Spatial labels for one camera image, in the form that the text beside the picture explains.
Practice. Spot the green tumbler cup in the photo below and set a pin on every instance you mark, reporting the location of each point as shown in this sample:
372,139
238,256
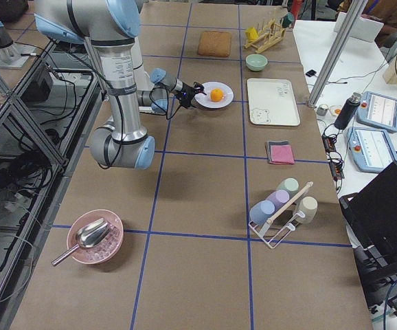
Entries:
290,185

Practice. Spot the pink bowl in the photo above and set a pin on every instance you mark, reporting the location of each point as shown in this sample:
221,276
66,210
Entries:
107,248

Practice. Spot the small metal tin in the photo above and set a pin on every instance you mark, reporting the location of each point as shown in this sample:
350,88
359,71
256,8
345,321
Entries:
322,110

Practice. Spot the aluminium frame post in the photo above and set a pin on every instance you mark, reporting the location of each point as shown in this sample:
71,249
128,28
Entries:
351,17

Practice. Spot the yellow cup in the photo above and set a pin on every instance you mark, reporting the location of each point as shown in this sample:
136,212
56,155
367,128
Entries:
251,34

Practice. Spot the black laptop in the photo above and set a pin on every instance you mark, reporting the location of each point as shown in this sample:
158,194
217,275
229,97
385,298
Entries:
372,212

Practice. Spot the teach pendant near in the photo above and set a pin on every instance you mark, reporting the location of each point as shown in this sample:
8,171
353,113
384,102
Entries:
371,149

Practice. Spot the blue tumbler cup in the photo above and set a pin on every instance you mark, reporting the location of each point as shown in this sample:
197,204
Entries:
261,211

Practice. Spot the grey folded cloth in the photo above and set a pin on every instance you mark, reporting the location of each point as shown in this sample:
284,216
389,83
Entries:
269,143

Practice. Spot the white wire cup rack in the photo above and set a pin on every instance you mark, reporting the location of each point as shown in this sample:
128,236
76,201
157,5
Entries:
273,234

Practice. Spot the black small device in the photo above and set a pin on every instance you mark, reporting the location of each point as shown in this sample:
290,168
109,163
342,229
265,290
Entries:
311,73

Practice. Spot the red cylinder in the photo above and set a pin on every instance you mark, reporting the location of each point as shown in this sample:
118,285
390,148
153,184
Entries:
296,7

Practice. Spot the purple tumbler cup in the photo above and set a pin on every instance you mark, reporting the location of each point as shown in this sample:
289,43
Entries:
279,198

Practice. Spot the black thermos bottle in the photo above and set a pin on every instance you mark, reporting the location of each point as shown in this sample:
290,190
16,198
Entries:
347,112

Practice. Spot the metal scoop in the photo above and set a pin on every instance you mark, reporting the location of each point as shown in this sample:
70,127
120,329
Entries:
87,237

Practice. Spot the beige tumbler cup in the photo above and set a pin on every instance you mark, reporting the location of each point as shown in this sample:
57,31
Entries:
306,210

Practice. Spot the teach pendant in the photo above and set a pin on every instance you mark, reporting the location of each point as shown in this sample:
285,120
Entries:
378,111
371,149

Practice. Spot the green ceramic bowl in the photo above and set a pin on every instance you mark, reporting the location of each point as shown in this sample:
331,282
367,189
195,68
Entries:
256,62

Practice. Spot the cream bear tray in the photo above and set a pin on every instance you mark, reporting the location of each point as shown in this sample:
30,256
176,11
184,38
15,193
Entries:
272,102

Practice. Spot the pink folded cloth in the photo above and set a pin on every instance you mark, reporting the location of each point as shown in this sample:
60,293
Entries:
281,154

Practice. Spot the wooden peg rack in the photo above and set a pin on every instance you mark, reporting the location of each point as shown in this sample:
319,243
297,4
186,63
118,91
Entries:
270,34

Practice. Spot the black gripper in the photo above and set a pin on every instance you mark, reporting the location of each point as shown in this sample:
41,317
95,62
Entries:
187,90

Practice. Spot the power strip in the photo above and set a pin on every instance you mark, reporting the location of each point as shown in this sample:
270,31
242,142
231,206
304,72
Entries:
335,160

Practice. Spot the orange fruit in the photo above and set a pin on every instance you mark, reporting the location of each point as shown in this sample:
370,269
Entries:
216,95

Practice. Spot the wooden rack handle rod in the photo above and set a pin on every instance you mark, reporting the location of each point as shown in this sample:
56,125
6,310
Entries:
302,193

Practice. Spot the teach pendant far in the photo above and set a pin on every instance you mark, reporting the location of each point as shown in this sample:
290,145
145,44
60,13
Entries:
378,111

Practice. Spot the fried egg toy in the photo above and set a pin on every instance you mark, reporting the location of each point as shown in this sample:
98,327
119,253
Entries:
335,110

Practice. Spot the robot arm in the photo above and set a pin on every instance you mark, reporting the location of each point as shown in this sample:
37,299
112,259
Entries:
111,28

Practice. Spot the white round plate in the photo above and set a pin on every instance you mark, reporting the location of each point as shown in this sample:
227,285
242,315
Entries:
205,101

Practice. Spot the wooden grain tray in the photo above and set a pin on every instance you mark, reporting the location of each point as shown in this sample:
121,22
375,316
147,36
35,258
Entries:
214,43

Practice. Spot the dark green cup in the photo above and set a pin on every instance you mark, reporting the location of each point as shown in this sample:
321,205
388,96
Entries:
287,20

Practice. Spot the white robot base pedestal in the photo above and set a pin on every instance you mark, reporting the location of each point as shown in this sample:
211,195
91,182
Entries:
142,79

